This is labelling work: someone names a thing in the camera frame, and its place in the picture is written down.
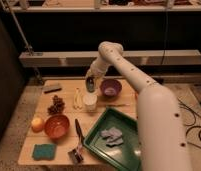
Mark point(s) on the orange fruit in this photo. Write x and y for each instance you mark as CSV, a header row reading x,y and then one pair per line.
x,y
37,124

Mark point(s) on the small blue-grey cup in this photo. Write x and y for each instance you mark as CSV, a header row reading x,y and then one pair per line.
x,y
90,84

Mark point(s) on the black eraser block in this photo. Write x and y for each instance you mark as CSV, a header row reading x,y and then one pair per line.
x,y
52,88

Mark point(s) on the wooden shelf unit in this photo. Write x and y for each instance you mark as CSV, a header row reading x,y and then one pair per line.
x,y
70,37

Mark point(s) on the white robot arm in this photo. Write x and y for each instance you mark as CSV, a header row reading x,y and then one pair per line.
x,y
161,131

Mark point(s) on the orange bowl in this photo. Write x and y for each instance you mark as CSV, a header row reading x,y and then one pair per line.
x,y
56,126

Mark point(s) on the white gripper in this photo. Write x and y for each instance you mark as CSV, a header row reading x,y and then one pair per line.
x,y
96,77

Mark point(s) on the yellow banana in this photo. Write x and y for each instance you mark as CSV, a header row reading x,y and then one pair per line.
x,y
77,102

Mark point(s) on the grey crumpled cloth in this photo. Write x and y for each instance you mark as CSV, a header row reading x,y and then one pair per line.
x,y
113,136

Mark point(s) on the green tray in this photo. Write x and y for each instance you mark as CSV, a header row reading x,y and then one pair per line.
x,y
124,157

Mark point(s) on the white cup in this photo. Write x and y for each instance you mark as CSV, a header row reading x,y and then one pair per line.
x,y
90,101

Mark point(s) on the metal fork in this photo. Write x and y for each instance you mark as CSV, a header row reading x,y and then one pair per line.
x,y
116,105

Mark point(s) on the metal diagonal rod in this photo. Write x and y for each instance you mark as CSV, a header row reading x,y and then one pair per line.
x,y
28,47

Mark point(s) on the bunch of dark grapes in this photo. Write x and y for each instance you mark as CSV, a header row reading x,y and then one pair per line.
x,y
57,107

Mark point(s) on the teal sponge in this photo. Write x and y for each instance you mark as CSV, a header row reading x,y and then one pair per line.
x,y
44,151

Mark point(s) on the purple bowl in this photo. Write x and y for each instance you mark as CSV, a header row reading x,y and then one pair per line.
x,y
110,87

